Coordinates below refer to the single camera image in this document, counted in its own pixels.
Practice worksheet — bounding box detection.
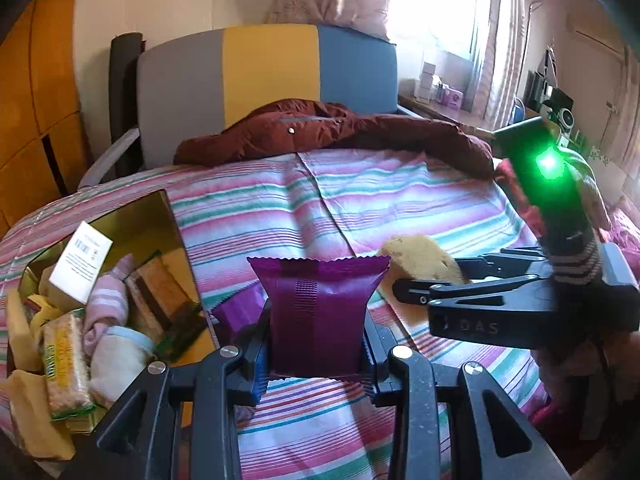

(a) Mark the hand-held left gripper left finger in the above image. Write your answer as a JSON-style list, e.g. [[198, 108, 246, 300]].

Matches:
[[60, 310, 273, 480]]

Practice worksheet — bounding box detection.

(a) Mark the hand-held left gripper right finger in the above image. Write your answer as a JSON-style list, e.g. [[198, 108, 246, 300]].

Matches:
[[362, 310, 571, 480]]

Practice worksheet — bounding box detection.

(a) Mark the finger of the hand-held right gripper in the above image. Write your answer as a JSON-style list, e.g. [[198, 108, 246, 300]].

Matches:
[[392, 272, 553, 306], [452, 247, 551, 278]]

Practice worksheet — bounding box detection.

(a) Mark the irregular yellow sponge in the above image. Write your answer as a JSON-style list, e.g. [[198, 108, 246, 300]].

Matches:
[[379, 234, 468, 333]]

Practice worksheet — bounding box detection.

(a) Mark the purple snack packet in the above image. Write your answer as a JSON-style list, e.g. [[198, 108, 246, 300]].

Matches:
[[247, 254, 392, 380], [211, 294, 268, 343]]

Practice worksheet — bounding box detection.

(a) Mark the dark label cracker packet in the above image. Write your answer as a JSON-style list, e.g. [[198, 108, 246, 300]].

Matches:
[[125, 252, 207, 363]]

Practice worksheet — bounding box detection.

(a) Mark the white sock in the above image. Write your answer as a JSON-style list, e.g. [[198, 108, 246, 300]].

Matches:
[[90, 325, 155, 407]]

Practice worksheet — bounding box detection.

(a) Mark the pink striped sock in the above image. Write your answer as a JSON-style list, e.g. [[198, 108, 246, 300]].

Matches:
[[81, 254, 135, 356]]

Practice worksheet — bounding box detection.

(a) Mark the green cracker packet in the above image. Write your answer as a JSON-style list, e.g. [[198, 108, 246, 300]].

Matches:
[[41, 309, 97, 420]]

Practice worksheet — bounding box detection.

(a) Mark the gold storage box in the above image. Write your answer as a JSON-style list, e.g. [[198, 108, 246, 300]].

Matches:
[[0, 189, 217, 466]]

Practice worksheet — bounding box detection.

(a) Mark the white carton box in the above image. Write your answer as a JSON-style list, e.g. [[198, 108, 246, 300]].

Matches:
[[50, 220, 114, 306]]

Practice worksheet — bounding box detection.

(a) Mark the yellow sponge block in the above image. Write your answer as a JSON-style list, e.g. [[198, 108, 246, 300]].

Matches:
[[0, 369, 77, 462], [4, 287, 45, 373]]

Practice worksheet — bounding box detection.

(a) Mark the person's right forearm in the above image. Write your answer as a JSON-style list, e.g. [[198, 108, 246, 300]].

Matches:
[[549, 237, 601, 283]]

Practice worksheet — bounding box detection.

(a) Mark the red garment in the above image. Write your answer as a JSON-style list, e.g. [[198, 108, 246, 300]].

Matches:
[[494, 157, 546, 236]]

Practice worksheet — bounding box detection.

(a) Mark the black stereo speaker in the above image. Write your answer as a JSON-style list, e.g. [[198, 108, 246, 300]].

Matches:
[[547, 91, 576, 133]]

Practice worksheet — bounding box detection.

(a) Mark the wooden desk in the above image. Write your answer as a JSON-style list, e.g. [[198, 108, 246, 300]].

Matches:
[[399, 92, 498, 137]]

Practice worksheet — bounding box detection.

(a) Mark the white box on desk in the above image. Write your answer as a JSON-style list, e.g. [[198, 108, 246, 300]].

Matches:
[[413, 61, 442, 105]]

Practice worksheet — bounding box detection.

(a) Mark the striped bed sheet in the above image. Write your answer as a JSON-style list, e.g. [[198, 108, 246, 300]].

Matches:
[[0, 147, 551, 480]]

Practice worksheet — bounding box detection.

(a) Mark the magenta quilt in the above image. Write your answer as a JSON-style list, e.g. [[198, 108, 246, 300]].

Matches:
[[607, 207, 640, 248]]

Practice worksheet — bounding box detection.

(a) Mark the white air conditioner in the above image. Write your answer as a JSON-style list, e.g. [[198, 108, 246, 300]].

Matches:
[[565, 12, 628, 58]]

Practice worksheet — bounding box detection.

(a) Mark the maroon padded jacket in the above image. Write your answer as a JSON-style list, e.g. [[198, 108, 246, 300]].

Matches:
[[173, 100, 496, 178]]

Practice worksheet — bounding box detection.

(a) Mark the orange wooden wardrobe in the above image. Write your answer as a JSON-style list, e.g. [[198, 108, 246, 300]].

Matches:
[[0, 0, 93, 233]]

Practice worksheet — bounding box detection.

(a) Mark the grey metal bed rail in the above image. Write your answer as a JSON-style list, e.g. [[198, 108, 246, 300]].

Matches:
[[77, 127, 142, 191]]

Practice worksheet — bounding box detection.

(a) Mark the dark wooden bed frame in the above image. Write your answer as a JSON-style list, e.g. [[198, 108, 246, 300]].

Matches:
[[109, 32, 146, 171]]

